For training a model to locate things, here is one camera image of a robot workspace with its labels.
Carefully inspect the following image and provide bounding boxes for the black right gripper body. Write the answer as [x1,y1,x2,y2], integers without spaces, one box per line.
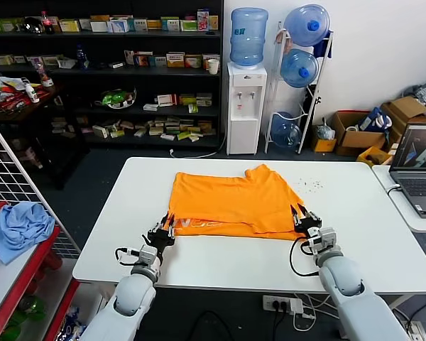
[293,221,323,238]

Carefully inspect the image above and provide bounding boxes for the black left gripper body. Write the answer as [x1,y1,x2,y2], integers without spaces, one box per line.
[146,228,177,254]

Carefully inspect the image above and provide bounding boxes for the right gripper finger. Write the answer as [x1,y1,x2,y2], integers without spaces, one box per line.
[297,202,323,226]
[290,203,303,229]

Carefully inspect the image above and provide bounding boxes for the orange t-shirt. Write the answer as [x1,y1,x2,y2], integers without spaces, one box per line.
[168,163,308,242]

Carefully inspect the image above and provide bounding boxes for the large white table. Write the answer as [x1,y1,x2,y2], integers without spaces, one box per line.
[72,156,426,296]

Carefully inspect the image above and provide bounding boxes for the small yellow box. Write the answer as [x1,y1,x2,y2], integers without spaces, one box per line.
[310,134,337,153]

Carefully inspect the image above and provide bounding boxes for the small white side table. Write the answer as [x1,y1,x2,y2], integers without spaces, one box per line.
[371,163,426,234]

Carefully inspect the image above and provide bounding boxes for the blue water jug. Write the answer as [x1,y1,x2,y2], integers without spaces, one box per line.
[270,112,302,149]
[229,7,270,70]
[279,48,320,90]
[283,4,331,48]

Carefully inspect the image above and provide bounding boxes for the clear plastic bag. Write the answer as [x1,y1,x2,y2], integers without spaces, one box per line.
[314,119,337,141]

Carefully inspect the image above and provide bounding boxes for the yellow plastic bin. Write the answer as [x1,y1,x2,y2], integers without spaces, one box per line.
[356,146,393,168]

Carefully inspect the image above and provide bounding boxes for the open brown cardboard box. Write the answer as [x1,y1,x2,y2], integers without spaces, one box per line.
[332,110,386,158]

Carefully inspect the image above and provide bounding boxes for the white metal jug rack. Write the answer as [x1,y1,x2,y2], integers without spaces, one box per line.
[263,21,334,156]

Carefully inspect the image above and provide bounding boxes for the red bottle pack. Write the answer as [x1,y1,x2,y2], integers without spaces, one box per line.
[38,248,63,281]

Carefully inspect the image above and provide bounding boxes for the grey open laptop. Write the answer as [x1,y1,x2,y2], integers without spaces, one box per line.
[388,123,426,220]

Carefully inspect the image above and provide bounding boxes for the white water dispenser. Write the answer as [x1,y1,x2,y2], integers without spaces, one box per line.
[226,62,268,156]

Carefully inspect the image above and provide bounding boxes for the blue shopping bag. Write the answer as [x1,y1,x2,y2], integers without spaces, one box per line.
[357,107,393,133]

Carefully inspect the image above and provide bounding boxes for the blue and white packets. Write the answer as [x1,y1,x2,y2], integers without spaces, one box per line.
[55,305,88,341]

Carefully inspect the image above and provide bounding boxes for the bowl of green snack packs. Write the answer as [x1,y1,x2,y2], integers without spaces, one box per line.
[94,88,138,111]

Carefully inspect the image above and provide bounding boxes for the crumpled light blue cloth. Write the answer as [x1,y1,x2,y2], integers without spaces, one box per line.
[0,201,57,266]

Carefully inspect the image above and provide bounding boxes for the closed brown cardboard box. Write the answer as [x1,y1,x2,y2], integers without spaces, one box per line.
[380,96,426,125]

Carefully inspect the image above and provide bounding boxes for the green bottle pack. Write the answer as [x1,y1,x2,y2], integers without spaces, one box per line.
[0,294,47,341]

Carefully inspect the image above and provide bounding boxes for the white floor power strip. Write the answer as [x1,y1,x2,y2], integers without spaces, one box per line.
[408,320,426,338]

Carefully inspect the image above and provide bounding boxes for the red and white rack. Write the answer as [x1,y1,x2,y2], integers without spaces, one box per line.
[0,227,107,341]

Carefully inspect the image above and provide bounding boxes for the orange and white medicine box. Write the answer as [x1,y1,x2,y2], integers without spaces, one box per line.
[165,52,185,68]

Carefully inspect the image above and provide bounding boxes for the dark blue hanging cloth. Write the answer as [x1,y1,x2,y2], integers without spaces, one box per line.
[312,30,334,60]

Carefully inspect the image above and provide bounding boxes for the white bottle green label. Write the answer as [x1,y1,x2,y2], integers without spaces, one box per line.
[23,80,40,104]

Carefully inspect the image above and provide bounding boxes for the blue plastic bottle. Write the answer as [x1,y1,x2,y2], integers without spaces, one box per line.
[74,45,89,70]

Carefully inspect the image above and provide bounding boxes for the clear bottle pink label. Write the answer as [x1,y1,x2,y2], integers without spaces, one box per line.
[33,62,55,88]

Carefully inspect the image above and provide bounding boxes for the black shelf unit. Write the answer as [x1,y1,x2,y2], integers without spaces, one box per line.
[0,0,224,150]

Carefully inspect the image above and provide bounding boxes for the green and white medicine box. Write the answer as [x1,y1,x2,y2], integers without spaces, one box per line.
[160,16,181,32]

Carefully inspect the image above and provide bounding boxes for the pile of colourful packets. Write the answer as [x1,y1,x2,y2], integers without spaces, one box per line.
[0,74,54,114]

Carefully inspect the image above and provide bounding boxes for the blue and white medicine box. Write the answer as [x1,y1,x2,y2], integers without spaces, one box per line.
[108,17,132,33]

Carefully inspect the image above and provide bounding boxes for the yellow and white medicine box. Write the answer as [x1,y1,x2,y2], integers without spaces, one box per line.
[58,19,82,33]

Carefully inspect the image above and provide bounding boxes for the cola bottle red cap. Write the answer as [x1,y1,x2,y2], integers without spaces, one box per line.
[40,10,57,36]

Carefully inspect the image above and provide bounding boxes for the shiny black helmet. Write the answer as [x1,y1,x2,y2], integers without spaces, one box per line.
[23,16,43,36]

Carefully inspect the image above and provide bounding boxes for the large green medicine box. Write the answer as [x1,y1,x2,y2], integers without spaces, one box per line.
[0,18,24,33]

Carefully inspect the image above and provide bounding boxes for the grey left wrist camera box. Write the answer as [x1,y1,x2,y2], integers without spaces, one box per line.
[138,244,159,266]

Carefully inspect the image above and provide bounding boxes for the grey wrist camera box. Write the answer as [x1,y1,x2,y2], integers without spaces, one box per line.
[138,244,159,266]
[312,227,338,251]

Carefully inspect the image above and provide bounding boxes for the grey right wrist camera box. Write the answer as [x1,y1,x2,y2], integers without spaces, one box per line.
[312,227,338,251]

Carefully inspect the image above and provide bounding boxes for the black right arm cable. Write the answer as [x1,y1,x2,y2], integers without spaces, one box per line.
[288,236,322,278]

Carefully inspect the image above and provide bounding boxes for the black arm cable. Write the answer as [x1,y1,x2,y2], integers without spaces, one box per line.
[114,247,141,266]
[288,236,322,278]

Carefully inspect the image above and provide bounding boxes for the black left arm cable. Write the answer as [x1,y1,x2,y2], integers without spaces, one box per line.
[114,247,141,266]

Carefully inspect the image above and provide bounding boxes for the white dispenser power cable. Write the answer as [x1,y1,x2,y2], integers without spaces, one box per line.
[169,133,228,160]

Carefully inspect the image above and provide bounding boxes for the black floor cable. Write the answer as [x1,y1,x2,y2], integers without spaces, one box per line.
[190,310,235,341]

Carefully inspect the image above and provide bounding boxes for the white charger cable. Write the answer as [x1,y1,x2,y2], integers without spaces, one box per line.
[291,294,337,332]

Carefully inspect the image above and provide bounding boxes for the black power cord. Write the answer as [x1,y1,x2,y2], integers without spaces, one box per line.
[271,301,287,341]

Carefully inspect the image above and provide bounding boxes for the white wire grid panel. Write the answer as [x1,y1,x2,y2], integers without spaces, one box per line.
[0,112,81,260]

